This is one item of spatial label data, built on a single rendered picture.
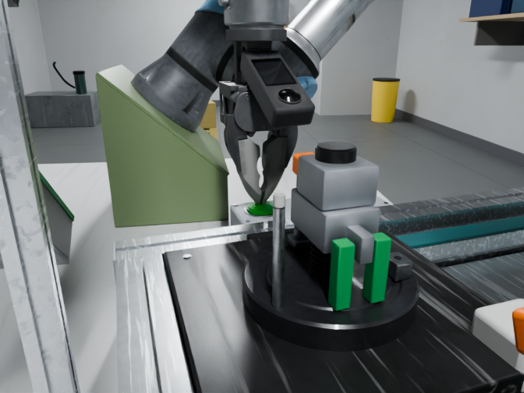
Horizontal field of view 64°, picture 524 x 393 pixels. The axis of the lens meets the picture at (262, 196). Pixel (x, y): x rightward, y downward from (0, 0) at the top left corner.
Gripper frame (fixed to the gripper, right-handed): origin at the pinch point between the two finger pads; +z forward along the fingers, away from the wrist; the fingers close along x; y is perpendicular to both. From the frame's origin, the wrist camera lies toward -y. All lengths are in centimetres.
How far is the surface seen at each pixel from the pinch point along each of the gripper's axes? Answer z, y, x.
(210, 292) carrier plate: 1.0, -18.2, 10.5
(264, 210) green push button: 1.3, -1.6, 0.2
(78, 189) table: 12, 49, 27
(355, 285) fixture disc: -1.0, -23.9, 0.3
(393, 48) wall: -9, 582, -421
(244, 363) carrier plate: 1.0, -27.1, 10.2
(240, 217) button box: 2.0, -1.1, 3.2
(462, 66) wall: 10, 389, -390
